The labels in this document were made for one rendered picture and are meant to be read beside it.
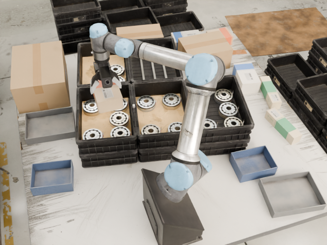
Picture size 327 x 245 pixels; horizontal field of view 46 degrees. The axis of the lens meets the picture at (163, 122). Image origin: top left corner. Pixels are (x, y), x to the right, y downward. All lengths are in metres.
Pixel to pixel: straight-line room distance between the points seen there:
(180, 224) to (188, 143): 0.36
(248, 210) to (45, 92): 1.29
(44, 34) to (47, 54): 1.80
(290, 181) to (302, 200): 0.12
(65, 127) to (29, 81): 0.32
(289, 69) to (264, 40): 0.82
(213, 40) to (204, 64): 1.21
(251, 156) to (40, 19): 3.05
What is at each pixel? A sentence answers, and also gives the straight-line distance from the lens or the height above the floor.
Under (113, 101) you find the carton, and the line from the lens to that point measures 1.81.
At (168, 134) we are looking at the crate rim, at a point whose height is 0.93.
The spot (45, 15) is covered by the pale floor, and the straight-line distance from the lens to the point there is 4.57.
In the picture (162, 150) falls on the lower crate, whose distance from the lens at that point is 1.99.
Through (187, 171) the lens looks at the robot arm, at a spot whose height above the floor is 1.17.
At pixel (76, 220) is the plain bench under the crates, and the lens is 1.93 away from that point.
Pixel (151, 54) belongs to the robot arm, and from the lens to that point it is 1.67.
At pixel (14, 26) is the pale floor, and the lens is 4.49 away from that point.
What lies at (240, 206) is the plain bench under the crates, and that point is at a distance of 1.97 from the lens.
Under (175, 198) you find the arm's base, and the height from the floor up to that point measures 0.93.
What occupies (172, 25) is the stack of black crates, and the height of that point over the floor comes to 0.38.
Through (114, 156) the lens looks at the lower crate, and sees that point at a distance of 2.01.
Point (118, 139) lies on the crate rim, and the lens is 1.89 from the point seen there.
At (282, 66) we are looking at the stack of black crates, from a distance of 3.48.
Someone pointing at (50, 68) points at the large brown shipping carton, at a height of 0.90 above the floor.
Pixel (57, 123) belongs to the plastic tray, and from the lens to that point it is 2.31.
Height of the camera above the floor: 2.38
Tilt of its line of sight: 48 degrees down
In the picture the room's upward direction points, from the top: 2 degrees clockwise
